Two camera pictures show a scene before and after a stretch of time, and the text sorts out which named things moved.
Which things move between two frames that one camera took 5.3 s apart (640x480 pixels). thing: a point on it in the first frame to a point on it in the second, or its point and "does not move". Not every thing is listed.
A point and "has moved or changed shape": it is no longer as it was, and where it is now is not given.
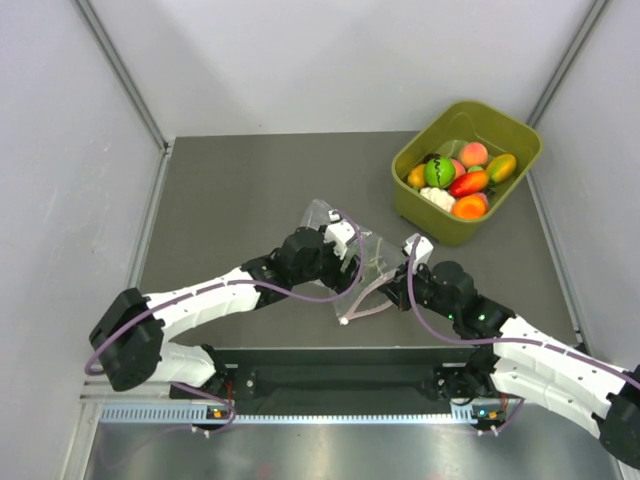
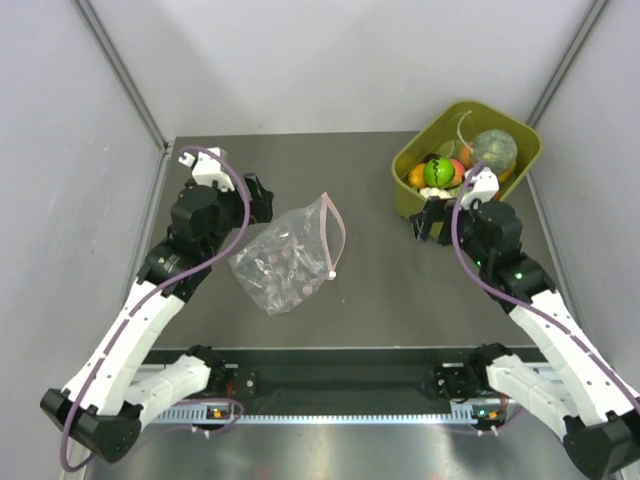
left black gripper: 337,280 to 260,210
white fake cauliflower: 440,197 does not move
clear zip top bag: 378,262 has moved or changed shape
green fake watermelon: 439,172 does not move
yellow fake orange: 416,176 does not move
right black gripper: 397,288 to 435,210
